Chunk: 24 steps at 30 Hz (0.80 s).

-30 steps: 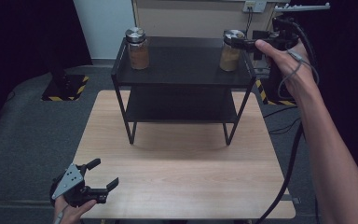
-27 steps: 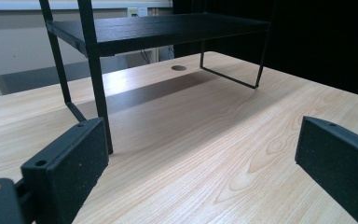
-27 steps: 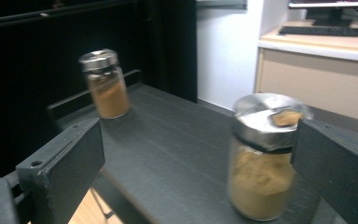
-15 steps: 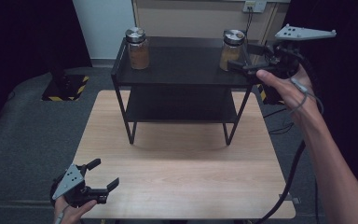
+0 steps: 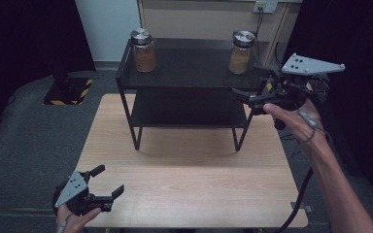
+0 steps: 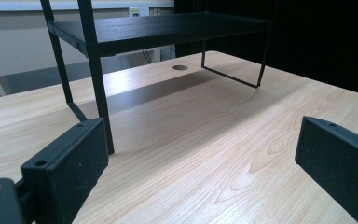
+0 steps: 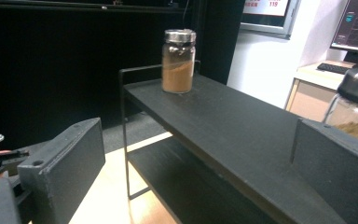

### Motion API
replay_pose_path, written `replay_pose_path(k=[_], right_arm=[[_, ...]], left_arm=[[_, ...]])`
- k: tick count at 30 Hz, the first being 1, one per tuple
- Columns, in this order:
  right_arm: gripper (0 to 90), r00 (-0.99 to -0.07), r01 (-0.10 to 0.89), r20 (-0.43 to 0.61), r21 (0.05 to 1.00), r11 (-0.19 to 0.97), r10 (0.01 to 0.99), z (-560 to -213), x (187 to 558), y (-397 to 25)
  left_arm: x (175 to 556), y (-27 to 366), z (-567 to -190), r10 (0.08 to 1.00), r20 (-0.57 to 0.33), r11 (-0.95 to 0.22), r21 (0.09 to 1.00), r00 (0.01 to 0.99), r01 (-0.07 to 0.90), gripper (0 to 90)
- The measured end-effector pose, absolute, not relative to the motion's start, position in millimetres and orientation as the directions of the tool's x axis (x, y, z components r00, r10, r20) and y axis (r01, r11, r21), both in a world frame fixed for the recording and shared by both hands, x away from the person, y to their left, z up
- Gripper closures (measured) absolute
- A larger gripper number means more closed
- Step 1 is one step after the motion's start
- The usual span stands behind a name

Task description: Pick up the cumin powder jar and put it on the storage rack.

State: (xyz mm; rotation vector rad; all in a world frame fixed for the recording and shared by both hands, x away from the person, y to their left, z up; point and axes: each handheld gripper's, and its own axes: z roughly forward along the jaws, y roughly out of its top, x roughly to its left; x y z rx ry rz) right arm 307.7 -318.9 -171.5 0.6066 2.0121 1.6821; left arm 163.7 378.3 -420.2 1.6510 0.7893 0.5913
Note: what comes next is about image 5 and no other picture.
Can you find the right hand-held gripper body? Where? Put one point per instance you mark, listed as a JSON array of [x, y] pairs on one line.
[[304, 66]]

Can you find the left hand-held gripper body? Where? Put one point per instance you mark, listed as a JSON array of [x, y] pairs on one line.
[[74, 191]]

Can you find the glass jar with tan contents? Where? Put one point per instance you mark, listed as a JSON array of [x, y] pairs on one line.
[[241, 53]]

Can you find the black two-tier metal shelf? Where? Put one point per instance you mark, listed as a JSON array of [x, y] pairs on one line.
[[191, 68]]

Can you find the glass jar with brown contents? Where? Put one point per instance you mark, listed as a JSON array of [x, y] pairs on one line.
[[144, 51]]

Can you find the person's left hand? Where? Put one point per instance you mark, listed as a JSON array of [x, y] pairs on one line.
[[74, 221]]

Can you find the person's right hand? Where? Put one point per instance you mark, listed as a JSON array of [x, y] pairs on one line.
[[296, 124]]

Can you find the dark curtain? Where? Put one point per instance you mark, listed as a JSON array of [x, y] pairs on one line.
[[366, 113]]

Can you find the beige wooden cabinet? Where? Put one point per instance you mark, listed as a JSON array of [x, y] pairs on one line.
[[191, 19]]

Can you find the white wall socket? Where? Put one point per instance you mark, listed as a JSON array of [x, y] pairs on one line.
[[265, 6]]

